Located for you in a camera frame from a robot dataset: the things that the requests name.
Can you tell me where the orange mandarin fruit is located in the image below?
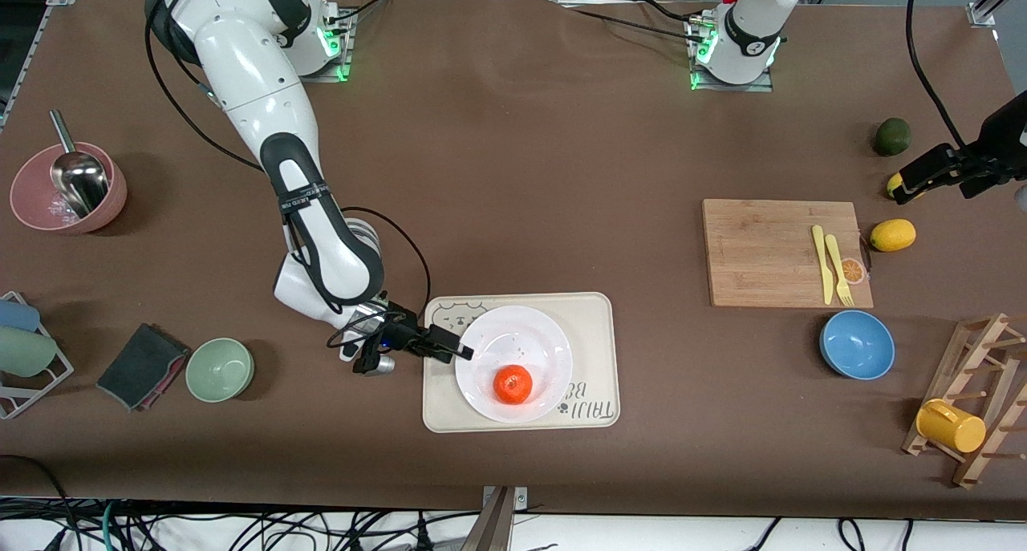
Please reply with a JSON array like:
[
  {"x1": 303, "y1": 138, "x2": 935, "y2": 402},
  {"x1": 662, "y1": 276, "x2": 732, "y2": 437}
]
[{"x1": 493, "y1": 364, "x2": 534, "y2": 405}]

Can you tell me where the white round plate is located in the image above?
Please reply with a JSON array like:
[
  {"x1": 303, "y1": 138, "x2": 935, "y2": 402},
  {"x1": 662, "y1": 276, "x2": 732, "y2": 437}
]
[{"x1": 454, "y1": 306, "x2": 574, "y2": 423}]

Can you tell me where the dark green avocado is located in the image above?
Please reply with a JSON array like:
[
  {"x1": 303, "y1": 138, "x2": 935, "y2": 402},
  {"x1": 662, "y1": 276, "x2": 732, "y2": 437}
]
[{"x1": 873, "y1": 117, "x2": 912, "y2": 157}]

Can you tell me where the yellow plastic fork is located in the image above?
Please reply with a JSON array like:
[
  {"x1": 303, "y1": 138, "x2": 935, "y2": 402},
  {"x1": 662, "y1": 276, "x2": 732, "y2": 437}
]
[{"x1": 825, "y1": 233, "x2": 855, "y2": 307}]

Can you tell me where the beige bear print tray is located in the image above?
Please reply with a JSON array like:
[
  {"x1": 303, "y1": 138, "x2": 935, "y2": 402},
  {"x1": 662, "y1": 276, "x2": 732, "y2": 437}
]
[{"x1": 422, "y1": 292, "x2": 621, "y2": 434}]

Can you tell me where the yellow plastic knife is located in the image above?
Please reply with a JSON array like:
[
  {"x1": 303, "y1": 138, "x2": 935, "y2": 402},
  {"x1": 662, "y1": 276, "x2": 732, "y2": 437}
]
[{"x1": 811, "y1": 225, "x2": 836, "y2": 306}]

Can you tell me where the wooden peg mug rack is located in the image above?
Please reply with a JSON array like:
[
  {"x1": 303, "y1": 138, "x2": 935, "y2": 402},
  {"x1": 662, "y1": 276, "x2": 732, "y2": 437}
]
[{"x1": 902, "y1": 313, "x2": 1027, "y2": 489}]

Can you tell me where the grey metal strut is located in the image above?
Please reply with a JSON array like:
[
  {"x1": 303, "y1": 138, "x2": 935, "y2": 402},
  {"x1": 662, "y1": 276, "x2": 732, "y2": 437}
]
[{"x1": 459, "y1": 487, "x2": 516, "y2": 551}]

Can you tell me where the pale green bowl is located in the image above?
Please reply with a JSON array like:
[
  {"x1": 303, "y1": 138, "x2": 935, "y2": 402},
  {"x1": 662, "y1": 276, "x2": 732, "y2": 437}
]
[{"x1": 185, "y1": 338, "x2": 255, "y2": 403}]

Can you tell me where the blue bowl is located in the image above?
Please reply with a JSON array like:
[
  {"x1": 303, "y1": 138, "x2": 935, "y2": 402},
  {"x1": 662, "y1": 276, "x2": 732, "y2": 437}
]
[{"x1": 819, "y1": 310, "x2": 896, "y2": 381}]

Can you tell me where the wooden cutting board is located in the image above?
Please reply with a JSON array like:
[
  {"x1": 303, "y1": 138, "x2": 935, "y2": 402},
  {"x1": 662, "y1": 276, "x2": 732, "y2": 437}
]
[{"x1": 702, "y1": 199, "x2": 875, "y2": 309}]

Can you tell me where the yellow mug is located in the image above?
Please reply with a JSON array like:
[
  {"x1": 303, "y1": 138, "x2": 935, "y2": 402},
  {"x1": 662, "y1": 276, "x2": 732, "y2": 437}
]
[{"x1": 915, "y1": 399, "x2": 987, "y2": 454}]

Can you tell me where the grey pink folded cloth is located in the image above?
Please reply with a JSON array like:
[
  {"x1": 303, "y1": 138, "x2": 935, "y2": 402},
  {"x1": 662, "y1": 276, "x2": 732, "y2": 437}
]
[{"x1": 96, "y1": 322, "x2": 191, "y2": 412}]

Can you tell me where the steel scoop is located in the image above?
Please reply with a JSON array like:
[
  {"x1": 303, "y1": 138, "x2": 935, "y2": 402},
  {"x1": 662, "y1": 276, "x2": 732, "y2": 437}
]
[{"x1": 48, "y1": 109, "x2": 111, "y2": 217}]

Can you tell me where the pale green cup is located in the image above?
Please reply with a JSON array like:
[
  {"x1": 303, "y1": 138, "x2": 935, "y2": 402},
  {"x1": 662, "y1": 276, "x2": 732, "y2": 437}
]
[{"x1": 0, "y1": 326, "x2": 59, "y2": 378}]

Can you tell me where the blue cup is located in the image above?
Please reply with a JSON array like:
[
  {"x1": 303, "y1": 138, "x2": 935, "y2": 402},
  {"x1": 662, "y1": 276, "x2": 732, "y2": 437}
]
[{"x1": 0, "y1": 298, "x2": 41, "y2": 333}]

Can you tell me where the pink bowl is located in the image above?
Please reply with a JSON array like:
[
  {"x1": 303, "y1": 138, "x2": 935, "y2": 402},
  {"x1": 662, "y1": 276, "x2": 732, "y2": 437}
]
[{"x1": 10, "y1": 142, "x2": 128, "y2": 235}]

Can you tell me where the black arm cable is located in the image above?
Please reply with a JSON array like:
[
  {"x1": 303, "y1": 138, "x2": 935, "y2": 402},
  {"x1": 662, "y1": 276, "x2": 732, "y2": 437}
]
[
  {"x1": 906, "y1": 0, "x2": 973, "y2": 149},
  {"x1": 144, "y1": 0, "x2": 432, "y2": 351}
]

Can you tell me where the metal table edge bracket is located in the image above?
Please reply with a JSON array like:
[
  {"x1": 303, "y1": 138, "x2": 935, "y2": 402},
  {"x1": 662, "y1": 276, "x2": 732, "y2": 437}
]
[{"x1": 481, "y1": 485, "x2": 529, "y2": 512}]

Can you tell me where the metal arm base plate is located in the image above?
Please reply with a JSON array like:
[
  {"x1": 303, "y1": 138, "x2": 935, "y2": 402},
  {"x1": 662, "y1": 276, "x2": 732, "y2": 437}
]
[
  {"x1": 688, "y1": 18, "x2": 776, "y2": 93},
  {"x1": 295, "y1": 2, "x2": 355, "y2": 83}
]

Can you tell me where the black base cable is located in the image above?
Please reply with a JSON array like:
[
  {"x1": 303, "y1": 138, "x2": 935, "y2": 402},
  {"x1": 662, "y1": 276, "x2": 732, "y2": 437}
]
[
  {"x1": 640, "y1": 0, "x2": 700, "y2": 24},
  {"x1": 558, "y1": 0, "x2": 700, "y2": 43},
  {"x1": 325, "y1": 0, "x2": 396, "y2": 27}
]

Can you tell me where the white wire cup rack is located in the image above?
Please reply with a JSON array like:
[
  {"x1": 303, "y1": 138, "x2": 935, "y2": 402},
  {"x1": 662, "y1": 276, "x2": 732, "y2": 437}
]
[{"x1": 0, "y1": 291, "x2": 75, "y2": 420}]

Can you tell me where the aluminium side rail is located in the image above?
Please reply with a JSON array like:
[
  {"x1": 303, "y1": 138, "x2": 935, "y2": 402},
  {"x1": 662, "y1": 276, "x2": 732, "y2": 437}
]
[{"x1": 0, "y1": 10, "x2": 51, "y2": 133}]

